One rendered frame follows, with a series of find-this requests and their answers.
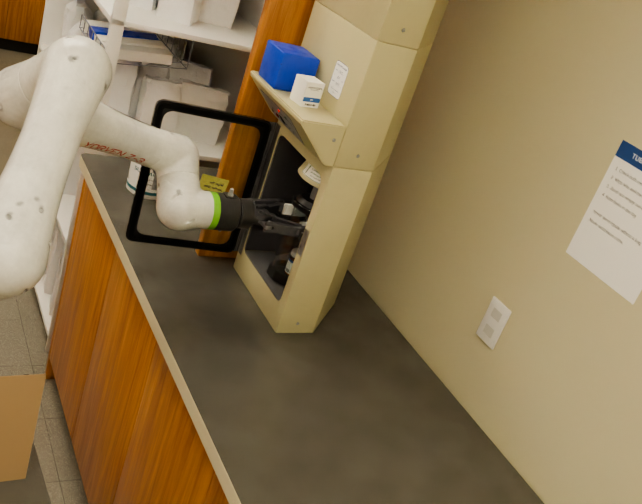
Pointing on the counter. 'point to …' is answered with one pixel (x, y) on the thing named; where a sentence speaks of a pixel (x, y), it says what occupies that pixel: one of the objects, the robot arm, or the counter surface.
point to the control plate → (281, 115)
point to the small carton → (307, 91)
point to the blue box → (286, 64)
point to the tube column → (393, 19)
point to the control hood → (308, 123)
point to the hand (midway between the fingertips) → (306, 219)
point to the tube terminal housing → (298, 286)
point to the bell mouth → (309, 174)
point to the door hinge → (260, 178)
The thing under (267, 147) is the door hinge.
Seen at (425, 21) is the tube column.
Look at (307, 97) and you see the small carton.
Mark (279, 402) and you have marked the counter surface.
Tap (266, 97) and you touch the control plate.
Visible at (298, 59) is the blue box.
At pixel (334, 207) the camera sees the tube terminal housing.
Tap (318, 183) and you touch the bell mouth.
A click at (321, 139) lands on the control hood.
